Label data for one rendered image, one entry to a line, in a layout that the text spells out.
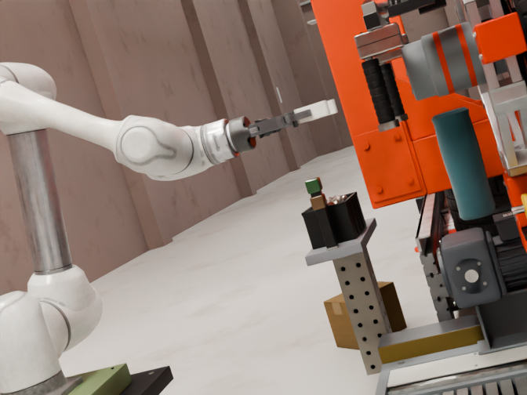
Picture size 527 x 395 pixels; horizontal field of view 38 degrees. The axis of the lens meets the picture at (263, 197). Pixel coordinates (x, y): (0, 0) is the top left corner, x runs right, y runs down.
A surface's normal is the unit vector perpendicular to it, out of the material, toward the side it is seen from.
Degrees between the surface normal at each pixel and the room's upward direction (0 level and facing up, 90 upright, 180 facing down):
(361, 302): 90
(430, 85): 124
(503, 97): 90
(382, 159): 90
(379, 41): 90
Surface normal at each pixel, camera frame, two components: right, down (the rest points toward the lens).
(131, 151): -0.08, -0.02
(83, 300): 0.91, -0.16
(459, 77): -0.03, 0.65
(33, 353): 0.58, -0.11
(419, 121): -0.23, 0.14
